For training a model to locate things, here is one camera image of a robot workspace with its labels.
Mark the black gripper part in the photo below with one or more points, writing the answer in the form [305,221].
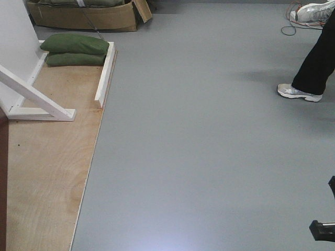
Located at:
[322,231]

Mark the brown wooden door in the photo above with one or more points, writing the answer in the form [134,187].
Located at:
[4,174]

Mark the seated person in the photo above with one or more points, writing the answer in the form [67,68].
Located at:
[310,81]

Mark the plywood base platform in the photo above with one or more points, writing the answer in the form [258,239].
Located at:
[49,162]

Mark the open cardboard box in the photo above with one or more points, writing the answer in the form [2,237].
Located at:
[119,18]

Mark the lower green sandbag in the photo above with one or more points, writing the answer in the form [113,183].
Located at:
[76,59]

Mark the green sandbag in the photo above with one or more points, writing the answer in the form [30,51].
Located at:
[74,43]
[76,59]

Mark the upper green sandbag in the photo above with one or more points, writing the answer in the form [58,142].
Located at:
[74,43]

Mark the white wooden edge rail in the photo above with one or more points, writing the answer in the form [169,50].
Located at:
[106,75]

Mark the white door frame brace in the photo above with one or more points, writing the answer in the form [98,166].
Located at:
[21,101]

